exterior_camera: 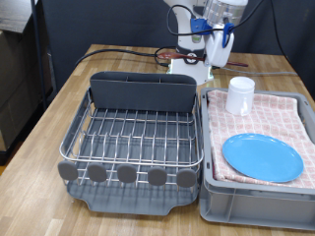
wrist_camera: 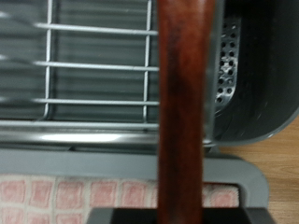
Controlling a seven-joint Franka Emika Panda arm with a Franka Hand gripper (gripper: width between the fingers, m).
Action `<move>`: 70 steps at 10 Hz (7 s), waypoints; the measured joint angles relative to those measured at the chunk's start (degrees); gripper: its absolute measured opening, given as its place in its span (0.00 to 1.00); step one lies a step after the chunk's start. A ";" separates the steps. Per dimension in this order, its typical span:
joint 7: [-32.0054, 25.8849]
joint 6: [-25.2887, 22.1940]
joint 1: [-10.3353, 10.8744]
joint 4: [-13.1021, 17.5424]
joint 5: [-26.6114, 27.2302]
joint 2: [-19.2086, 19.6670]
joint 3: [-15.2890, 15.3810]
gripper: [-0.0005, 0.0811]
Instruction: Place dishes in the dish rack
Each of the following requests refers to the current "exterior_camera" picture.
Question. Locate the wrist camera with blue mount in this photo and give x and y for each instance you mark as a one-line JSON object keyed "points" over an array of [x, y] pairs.
{"points": [[198, 26]]}

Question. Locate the reddish brown wooden spoon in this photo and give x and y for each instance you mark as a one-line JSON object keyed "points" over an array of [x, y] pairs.
{"points": [[167, 55]]}

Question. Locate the black metal pole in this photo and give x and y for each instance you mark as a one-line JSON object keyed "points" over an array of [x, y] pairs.
{"points": [[37, 49]]}

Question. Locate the dark grey cutlery holder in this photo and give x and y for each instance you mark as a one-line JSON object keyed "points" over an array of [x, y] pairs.
{"points": [[141, 96]]}

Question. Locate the pink checkered towel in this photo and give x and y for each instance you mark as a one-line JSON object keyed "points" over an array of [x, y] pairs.
{"points": [[279, 114]]}

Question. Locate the grey plastic crate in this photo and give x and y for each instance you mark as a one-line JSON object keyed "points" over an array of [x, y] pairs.
{"points": [[262, 209]]}

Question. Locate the white mug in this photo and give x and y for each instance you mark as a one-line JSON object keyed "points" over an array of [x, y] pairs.
{"points": [[239, 95]]}

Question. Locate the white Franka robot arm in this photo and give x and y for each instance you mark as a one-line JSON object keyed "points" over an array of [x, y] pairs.
{"points": [[193, 46]]}

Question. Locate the brown cardboard box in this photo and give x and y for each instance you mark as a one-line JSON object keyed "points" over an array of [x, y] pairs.
{"points": [[16, 82]]}

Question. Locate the grey plastic drain tray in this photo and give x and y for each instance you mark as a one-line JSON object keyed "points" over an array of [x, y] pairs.
{"points": [[131, 205]]}

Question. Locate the blue plastic plate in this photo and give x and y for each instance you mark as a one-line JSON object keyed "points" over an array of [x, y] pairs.
{"points": [[262, 157]]}

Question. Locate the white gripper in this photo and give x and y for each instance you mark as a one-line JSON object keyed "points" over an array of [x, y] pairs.
{"points": [[215, 49]]}

